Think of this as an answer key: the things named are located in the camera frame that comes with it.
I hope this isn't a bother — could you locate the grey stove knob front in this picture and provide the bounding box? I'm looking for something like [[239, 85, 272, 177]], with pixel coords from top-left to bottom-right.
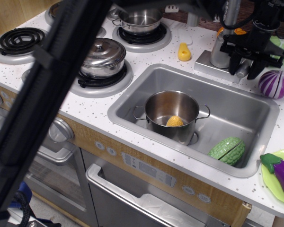
[[21, 69, 31, 83]]

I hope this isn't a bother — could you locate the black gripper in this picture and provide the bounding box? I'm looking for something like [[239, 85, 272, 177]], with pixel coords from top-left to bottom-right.
[[220, 0, 284, 80]]

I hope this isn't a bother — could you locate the green toy bitter melon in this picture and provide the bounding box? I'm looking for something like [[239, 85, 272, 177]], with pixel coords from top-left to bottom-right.
[[207, 137, 245, 166]]

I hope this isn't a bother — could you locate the silver toy faucet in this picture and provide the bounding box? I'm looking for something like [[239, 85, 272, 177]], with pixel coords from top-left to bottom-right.
[[194, 0, 241, 83]]

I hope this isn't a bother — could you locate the purple white toy onion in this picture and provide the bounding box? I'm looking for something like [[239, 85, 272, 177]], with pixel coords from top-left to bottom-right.
[[258, 70, 284, 99]]

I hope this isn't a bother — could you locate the steel lid on burner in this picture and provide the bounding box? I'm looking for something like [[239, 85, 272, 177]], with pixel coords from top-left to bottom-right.
[[49, 2, 60, 18]]

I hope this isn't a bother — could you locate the black coil burner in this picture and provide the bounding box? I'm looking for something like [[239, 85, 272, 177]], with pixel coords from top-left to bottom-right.
[[0, 27, 45, 56]]

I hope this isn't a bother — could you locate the grey stove knob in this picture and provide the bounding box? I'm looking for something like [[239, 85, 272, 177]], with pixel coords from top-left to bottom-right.
[[21, 69, 31, 83], [96, 27, 106, 38]]

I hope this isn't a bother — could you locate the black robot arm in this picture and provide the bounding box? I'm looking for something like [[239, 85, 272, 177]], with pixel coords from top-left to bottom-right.
[[0, 0, 284, 227]]

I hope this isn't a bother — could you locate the yellow toy corn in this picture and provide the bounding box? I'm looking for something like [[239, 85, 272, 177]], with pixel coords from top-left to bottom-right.
[[166, 115, 184, 127]]

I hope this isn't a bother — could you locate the light green plate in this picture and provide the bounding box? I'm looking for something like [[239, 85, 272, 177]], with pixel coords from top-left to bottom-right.
[[260, 149, 284, 202]]

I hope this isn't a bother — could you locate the grey stove knob rear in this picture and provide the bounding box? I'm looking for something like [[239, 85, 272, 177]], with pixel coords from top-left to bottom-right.
[[96, 27, 106, 38]]

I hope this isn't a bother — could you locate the lidded steel saucepan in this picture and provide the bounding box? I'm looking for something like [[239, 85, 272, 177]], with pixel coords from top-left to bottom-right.
[[80, 38, 126, 79]]

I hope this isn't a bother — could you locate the silver dishwasher door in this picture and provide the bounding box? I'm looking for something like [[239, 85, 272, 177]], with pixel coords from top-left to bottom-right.
[[86, 164, 227, 227]]

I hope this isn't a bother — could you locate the stainless steel pot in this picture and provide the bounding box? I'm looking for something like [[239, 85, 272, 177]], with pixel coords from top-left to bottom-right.
[[133, 90, 211, 145]]

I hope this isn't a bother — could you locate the black braided cable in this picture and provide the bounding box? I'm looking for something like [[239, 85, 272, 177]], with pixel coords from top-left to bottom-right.
[[13, 191, 31, 227]]

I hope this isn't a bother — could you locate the purple toy eggplant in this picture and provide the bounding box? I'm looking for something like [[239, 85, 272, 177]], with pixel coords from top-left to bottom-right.
[[259, 153, 284, 201]]

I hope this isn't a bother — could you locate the yellow toy pear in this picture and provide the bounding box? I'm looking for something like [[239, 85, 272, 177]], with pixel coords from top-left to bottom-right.
[[177, 43, 191, 61]]

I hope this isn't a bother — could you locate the silver faucet lever handle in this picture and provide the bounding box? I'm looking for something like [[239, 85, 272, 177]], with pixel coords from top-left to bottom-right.
[[235, 59, 252, 79]]

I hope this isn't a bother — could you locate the grey oven dial right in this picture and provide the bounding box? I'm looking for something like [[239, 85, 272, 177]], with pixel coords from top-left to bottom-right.
[[48, 117, 74, 143]]

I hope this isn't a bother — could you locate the open small steel pot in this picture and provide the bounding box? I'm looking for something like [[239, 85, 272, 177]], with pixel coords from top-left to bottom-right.
[[112, 9, 163, 35]]

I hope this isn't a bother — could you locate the silver oven door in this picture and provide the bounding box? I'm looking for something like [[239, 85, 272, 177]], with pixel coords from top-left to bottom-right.
[[24, 133, 98, 227]]

